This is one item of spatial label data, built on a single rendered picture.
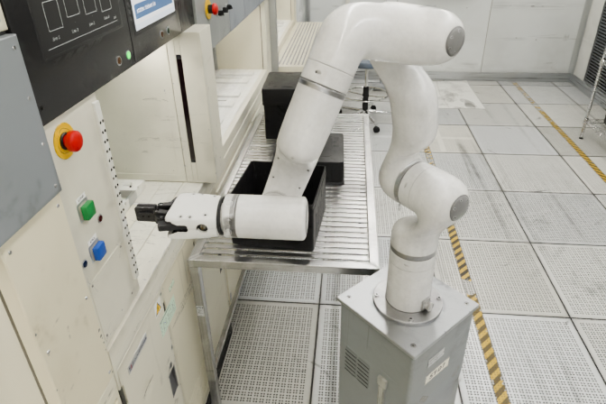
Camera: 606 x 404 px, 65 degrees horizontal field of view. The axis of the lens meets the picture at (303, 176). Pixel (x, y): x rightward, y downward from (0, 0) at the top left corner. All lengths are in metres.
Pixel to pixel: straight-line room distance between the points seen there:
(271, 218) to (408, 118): 0.36
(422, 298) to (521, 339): 1.21
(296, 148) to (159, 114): 0.91
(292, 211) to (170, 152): 0.93
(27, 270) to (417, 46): 0.76
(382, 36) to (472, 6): 4.91
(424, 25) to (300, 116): 0.27
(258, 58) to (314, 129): 2.24
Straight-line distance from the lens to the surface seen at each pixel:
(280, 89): 2.23
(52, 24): 0.97
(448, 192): 1.10
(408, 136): 1.05
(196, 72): 1.60
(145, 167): 1.81
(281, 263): 1.51
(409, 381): 1.36
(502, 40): 5.93
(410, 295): 1.31
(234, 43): 3.07
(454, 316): 1.39
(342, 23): 0.85
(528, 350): 2.47
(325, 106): 0.84
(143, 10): 1.31
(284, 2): 4.50
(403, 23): 0.89
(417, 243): 1.21
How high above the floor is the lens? 1.71
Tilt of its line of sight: 29 degrees down
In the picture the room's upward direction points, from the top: 1 degrees counter-clockwise
